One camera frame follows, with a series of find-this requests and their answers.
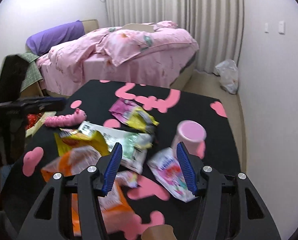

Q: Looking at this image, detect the pink striped candy wrapper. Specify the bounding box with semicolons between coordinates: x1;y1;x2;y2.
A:
115;171;138;189

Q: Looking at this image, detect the orange snack bag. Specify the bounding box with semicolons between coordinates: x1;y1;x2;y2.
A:
41;143;135;239

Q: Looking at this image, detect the yellow nabati wafer wrapper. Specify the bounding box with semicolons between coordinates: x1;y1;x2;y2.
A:
54;129;109;157

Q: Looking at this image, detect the green white milk carton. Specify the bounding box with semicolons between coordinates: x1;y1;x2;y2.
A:
78;121;154;174

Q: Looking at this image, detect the pink white strawberry wrapper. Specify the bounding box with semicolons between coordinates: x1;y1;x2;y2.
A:
147;147;196;203

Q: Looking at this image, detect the purple yellow snack wrapper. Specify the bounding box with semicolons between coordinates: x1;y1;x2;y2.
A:
109;98;159;134

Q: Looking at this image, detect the yellow bag trash bin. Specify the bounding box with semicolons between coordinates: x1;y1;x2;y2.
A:
25;112;56;138

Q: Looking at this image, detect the wooden nightstand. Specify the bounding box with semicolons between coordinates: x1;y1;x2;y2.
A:
20;81;44;98

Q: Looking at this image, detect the green checked cloth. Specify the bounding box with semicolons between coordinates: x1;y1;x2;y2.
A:
19;52;43;92

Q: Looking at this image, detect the pink caterpillar toy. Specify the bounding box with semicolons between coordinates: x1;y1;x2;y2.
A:
44;108;87;127

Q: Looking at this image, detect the pink floral duvet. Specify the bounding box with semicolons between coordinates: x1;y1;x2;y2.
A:
48;21;199;82

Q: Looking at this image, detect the purple pillow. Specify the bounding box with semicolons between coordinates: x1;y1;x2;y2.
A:
26;20;85;56

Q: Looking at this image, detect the black pink tablecloth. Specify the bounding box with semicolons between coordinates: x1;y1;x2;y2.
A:
1;80;240;239

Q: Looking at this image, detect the bed with pink sheet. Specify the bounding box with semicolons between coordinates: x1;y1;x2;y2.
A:
34;21;199;96

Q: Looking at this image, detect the pink jar with lid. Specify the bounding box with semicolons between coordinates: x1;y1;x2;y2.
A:
171;120;207;159

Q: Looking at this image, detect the white plastic bag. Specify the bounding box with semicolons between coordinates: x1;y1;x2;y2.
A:
214;59;239;94

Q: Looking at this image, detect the beige pleated curtain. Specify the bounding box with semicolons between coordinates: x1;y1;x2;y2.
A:
106;0;244;73

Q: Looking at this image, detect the wall switch left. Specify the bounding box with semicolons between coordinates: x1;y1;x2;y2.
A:
264;23;269;33

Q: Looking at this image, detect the wall switch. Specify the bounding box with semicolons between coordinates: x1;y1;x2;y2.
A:
264;23;269;33
278;21;285;35

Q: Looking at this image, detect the wall switch right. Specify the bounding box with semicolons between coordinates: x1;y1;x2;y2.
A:
278;21;285;35

